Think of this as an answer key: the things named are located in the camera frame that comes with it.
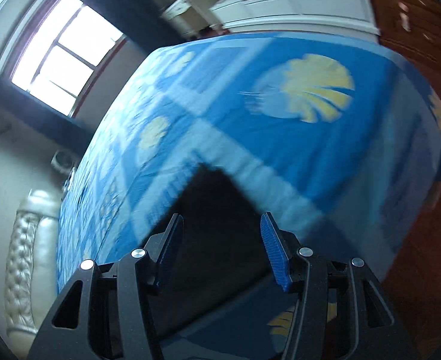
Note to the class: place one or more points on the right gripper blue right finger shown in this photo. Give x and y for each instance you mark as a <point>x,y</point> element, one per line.
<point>277,250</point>

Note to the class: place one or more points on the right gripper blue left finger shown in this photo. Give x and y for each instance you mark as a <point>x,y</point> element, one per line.
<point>168,248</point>

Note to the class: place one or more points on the black pants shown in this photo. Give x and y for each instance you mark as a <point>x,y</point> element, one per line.
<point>221,255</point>

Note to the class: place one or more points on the blue patterned bed sheet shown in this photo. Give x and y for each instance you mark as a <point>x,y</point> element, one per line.
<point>339,139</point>

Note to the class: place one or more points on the white desk fan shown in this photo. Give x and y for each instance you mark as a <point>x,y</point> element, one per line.
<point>62,162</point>

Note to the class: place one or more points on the left dark blue curtain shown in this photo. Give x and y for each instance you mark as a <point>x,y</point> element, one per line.
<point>61,129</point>

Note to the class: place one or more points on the dark blue curtain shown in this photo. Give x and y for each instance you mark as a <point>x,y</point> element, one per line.
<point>140,21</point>
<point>61,129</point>

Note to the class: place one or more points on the cream tufted leather headboard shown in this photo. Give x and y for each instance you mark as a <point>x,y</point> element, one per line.
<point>31,270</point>

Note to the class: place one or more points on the white vanity dresser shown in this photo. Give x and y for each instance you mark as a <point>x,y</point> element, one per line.
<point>193,19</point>

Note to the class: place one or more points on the right dark blue curtain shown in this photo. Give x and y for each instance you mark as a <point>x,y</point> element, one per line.
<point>140,21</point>

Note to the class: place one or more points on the white tv cabinet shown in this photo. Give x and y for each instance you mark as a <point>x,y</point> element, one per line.
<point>348,18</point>

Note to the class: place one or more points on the brown wooden wardrobe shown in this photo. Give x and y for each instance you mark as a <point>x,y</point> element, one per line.
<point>411,28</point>

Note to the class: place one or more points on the window with frame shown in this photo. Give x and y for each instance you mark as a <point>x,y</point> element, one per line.
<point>63,53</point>

